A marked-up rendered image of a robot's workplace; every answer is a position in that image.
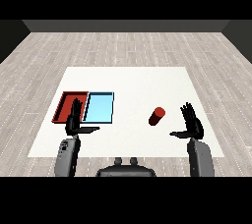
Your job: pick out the red shallow open box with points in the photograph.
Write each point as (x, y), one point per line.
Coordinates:
(65, 107)

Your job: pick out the red can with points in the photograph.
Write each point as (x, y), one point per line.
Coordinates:
(157, 116)

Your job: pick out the dark grey robot body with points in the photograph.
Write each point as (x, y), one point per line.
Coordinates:
(126, 170)

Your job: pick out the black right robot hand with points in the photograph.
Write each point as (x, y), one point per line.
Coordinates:
(193, 125)

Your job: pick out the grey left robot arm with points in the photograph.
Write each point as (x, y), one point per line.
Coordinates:
(67, 156)

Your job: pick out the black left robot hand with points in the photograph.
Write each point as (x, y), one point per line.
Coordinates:
(73, 123)

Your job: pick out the light blue shallow open box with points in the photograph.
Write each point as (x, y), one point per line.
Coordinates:
(98, 107)

